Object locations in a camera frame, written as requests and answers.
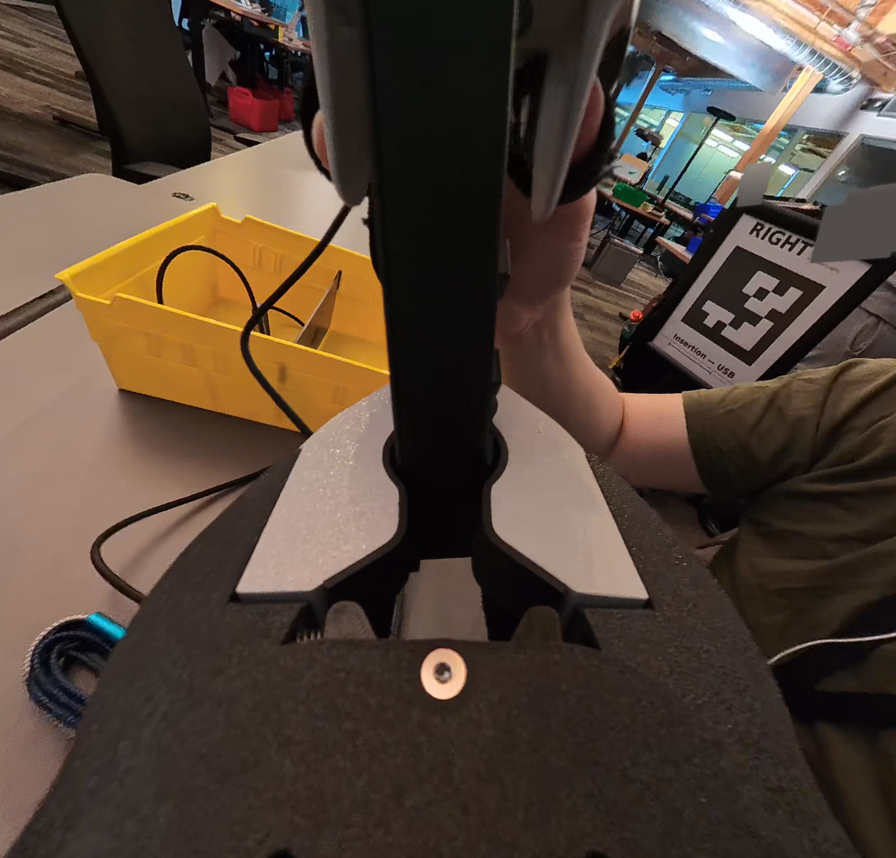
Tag person's right forearm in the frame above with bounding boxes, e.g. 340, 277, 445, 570
496, 312, 709, 496

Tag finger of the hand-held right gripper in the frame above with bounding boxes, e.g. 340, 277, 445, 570
286, 0, 373, 205
513, 0, 651, 223

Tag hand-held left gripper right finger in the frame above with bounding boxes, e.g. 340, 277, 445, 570
483, 384, 651, 624

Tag black USB cable grey plug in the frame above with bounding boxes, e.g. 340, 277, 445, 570
155, 244, 307, 335

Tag person's right hand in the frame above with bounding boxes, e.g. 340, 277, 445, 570
496, 184, 600, 335

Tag braided blue red white cables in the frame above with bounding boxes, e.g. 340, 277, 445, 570
23, 612, 128, 731

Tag framed marker sign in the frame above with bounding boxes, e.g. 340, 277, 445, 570
647, 203, 896, 391

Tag wooden support post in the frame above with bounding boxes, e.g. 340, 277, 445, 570
728, 65, 826, 208

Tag thin white cable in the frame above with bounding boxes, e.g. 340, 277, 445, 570
766, 630, 896, 666

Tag dark metal bar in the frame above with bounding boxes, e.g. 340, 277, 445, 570
0, 284, 74, 342

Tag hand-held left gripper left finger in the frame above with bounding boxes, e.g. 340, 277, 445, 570
235, 385, 408, 621

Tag black divider plate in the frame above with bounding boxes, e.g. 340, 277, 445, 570
293, 270, 345, 349

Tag yellow plastic bin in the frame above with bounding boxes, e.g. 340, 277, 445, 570
55, 203, 392, 433

